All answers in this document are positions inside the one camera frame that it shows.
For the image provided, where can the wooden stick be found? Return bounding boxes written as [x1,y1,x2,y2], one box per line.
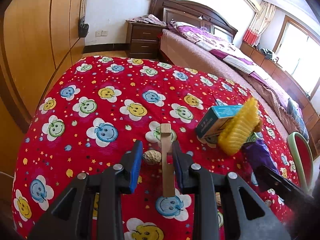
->
[160,124,175,198]

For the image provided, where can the orange mesh bag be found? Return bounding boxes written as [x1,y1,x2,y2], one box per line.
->
[253,119,263,133]

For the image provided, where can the walnut shell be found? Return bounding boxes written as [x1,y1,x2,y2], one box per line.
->
[143,150,162,165]

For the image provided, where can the teal cardboard box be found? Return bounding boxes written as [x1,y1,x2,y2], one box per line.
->
[195,105,242,139]

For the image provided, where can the red bin with green rim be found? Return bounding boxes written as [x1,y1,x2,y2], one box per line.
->
[286,132,313,193]

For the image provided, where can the red smiley flower blanket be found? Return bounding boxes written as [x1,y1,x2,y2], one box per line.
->
[12,56,299,239]

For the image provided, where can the long wooden cabinet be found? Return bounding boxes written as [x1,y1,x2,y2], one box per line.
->
[240,42,319,159]

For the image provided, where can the blue plaid cloth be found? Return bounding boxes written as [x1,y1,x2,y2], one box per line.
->
[287,98,309,142]

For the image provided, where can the bed with pink sheet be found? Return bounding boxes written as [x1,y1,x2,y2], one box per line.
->
[160,22,309,140]

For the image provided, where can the purple white floral quilt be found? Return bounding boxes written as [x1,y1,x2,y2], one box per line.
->
[167,21,291,106]

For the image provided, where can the dark wooden nightstand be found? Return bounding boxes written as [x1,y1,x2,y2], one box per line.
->
[126,22,166,60]

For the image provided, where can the dark clothes on cabinet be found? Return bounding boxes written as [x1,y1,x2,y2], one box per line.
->
[260,48,279,63]

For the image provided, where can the black hanging bag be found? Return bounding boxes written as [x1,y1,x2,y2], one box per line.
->
[78,16,89,38]

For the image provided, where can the folded cloth on nightstand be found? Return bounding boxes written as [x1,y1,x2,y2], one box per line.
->
[126,14,167,27]

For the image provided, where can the window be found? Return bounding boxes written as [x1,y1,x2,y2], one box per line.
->
[273,16,319,97]

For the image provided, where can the dark wooden headboard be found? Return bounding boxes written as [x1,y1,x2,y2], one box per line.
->
[148,0,238,42]

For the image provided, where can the red white curtain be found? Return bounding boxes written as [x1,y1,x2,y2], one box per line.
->
[242,1,277,46]

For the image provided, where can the wooden wardrobe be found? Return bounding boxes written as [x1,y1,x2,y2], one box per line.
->
[1,0,86,179]

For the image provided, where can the white wall air conditioner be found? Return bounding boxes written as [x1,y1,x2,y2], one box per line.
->
[244,0,261,12]

